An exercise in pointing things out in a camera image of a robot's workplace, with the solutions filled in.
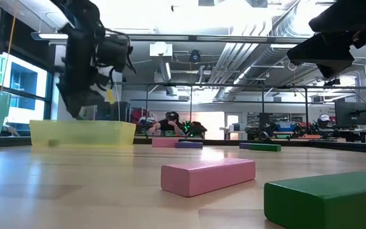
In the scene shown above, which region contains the yellow tape tag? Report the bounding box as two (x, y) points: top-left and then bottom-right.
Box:
(105, 88), (116, 105)

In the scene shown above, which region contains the black hanging camera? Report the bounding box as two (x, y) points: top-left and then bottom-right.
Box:
(189, 49), (202, 64)

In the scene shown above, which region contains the white ceiling box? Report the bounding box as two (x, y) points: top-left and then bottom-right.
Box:
(149, 41), (173, 58)

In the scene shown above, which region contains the cluttered background workbench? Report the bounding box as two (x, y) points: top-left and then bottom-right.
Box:
(220, 120), (366, 144)

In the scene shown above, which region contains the black metal workstation frame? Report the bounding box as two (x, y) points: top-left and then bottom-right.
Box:
(104, 81), (366, 141)

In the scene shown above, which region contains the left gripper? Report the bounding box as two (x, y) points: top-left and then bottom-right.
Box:
(57, 27), (134, 119)

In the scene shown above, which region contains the rig LED light bar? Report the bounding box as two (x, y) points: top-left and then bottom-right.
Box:
(30, 31), (311, 46)

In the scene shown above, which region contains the silver ceiling duct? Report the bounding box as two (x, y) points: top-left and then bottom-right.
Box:
(208, 0), (301, 102)

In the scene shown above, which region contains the yellow plastic bin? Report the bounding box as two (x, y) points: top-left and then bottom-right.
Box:
(29, 120), (137, 147)

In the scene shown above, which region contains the white round pillar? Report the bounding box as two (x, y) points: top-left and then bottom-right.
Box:
(110, 70), (123, 103)

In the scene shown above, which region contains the black computer monitor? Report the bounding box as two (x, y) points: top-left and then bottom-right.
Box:
(334, 101), (366, 127)

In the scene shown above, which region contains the black aluminium table frame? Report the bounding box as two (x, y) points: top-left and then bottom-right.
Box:
(0, 135), (366, 154)

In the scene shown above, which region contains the pink wooden block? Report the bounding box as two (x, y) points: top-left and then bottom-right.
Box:
(160, 157), (257, 198)
(151, 137), (180, 148)

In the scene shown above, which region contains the black equipment case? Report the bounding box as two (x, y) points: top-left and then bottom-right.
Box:
(95, 101), (132, 122)

